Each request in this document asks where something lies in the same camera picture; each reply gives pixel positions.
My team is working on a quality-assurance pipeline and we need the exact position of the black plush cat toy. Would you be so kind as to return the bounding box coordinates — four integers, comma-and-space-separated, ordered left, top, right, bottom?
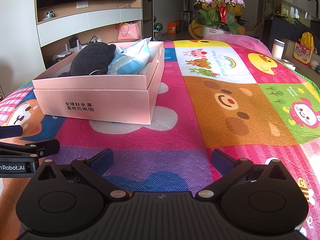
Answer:
59, 42, 116, 77

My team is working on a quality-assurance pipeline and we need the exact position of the blue tissue pack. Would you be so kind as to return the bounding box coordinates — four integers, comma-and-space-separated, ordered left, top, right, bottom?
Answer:
107, 38, 151, 75

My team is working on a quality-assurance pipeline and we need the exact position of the colourful cartoon play mat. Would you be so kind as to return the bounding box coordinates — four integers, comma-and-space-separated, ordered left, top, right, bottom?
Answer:
1, 41, 319, 239

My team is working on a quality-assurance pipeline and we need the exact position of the pink cardboard box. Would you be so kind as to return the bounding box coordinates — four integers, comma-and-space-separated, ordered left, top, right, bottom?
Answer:
33, 41, 164, 125

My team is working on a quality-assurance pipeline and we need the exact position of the white wooden tv cabinet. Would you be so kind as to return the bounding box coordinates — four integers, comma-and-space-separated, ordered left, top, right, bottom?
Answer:
35, 0, 143, 61

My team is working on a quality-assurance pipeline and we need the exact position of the silver metal cup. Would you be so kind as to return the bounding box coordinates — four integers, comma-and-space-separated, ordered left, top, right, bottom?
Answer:
271, 39, 285, 61

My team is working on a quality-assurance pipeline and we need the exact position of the pink gift bag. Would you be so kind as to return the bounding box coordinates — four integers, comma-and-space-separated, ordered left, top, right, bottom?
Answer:
118, 23, 140, 40

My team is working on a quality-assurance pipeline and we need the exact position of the orange paper bag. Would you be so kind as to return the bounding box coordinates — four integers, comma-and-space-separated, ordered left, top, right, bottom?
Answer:
168, 21, 181, 34

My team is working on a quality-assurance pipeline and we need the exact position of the pink orchid flower pot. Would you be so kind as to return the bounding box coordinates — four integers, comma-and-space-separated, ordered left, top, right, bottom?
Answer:
193, 0, 245, 34

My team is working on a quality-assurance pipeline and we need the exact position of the glass fish tank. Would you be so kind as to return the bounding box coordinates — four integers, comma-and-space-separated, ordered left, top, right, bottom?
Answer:
265, 0, 319, 38

